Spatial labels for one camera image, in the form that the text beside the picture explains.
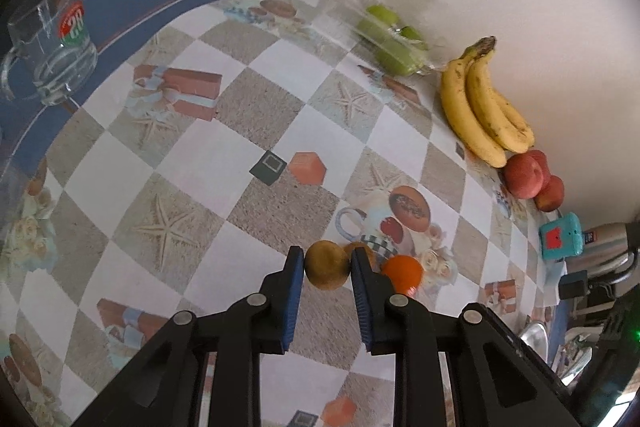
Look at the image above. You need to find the yellow banana bunch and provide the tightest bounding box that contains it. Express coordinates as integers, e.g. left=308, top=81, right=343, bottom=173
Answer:
left=439, top=36, right=535, bottom=169

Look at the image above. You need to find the bag of green fruit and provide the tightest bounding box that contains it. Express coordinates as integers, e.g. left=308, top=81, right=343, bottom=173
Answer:
left=340, top=0, right=445, bottom=77

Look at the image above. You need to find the brown kiwi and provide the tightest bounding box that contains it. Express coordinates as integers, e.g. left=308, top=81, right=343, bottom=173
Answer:
left=304, top=241, right=350, bottom=291
left=342, top=241, right=378, bottom=270

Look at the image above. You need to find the glass mug with logo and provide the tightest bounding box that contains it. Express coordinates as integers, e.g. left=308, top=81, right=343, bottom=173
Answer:
left=1, top=0, right=98, bottom=106

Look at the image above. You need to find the teal plastic box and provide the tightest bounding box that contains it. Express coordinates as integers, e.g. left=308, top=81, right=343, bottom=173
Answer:
left=539, top=212, right=584, bottom=261

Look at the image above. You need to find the red apple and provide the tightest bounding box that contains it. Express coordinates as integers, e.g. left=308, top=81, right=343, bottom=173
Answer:
left=528, top=148, right=551, bottom=188
left=534, top=176, right=565, bottom=212
left=502, top=153, right=544, bottom=199

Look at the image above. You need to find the red apple front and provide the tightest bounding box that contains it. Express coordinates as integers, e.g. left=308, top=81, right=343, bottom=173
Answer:
left=502, top=153, right=544, bottom=199

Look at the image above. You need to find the clear plastic fruit container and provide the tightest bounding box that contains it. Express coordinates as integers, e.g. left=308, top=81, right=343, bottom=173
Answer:
left=0, top=130, right=28, bottom=247

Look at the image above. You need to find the red apple rear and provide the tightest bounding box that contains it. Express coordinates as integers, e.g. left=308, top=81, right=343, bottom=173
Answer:
left=534, top=176, right=565, bottom=212

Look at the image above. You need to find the orange tangerine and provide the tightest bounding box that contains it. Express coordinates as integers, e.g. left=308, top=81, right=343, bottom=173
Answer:
left=381, top=255, right=424, bottom=297

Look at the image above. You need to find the red apple middle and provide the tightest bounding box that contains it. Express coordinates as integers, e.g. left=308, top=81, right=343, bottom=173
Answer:
left=528, top=148, right=551, bottom=188

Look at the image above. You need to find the silver metal tray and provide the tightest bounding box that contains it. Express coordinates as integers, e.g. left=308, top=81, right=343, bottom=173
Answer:
left=518, top=321, right=549, bottom=362

